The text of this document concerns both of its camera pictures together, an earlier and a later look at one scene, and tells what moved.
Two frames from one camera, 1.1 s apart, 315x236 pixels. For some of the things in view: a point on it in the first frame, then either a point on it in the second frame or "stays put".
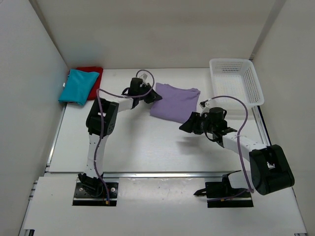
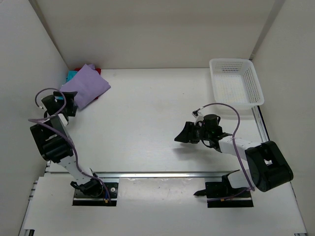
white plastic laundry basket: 236,77 stays put
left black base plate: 82,198 stays put
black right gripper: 192,125 → 187,135
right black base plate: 219,190 stays put
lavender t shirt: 177,103 → 88,84
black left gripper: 153,96 → 70,97
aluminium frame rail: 165,174 stays put
